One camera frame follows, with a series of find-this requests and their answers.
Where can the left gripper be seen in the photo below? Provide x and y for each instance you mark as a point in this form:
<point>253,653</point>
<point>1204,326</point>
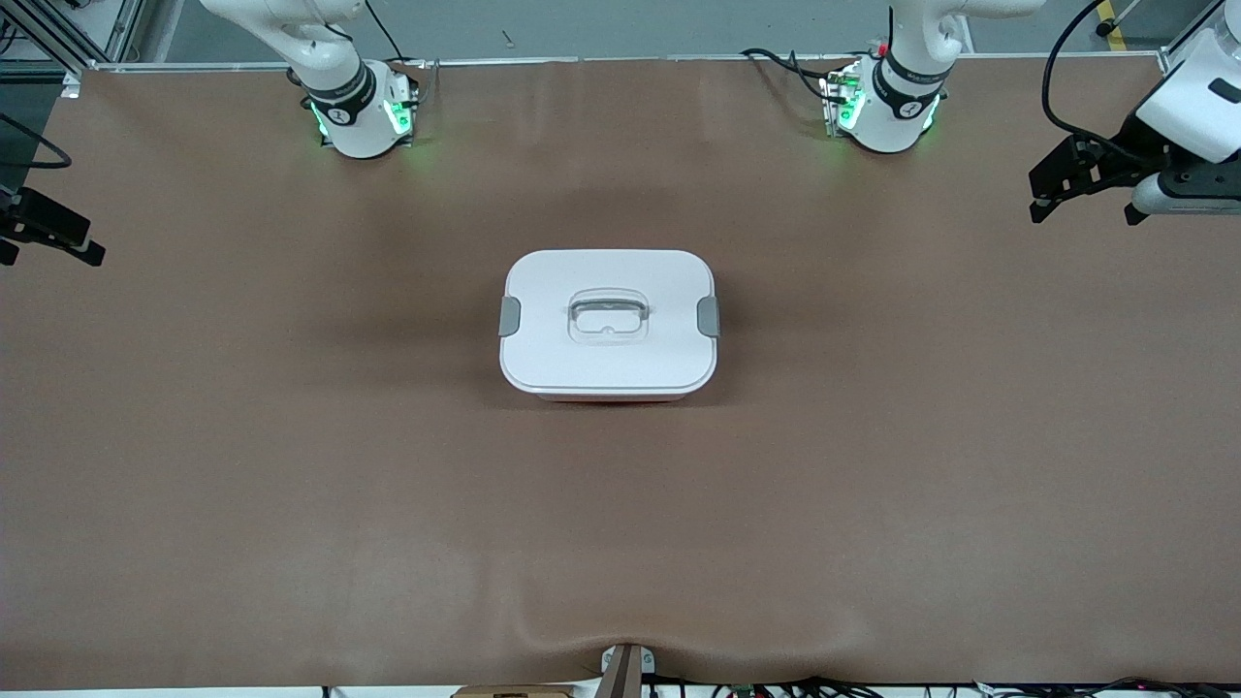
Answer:
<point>1132,146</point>

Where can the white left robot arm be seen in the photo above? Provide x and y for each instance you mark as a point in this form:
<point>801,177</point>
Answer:
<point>906,107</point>

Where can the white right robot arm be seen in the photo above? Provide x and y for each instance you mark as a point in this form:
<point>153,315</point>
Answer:
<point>354,126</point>

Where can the grey rod with black foot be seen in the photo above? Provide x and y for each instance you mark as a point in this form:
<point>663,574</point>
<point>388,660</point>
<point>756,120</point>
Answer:
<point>1103,29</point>

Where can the brown table mat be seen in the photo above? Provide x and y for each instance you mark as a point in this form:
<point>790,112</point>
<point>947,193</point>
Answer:
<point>620,543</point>

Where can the aluminium frame profile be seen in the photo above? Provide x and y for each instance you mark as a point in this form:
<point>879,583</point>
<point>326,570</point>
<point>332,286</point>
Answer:
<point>48,34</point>
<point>1175,44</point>

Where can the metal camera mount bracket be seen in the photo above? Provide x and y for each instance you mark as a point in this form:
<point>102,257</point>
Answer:
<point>620,674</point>

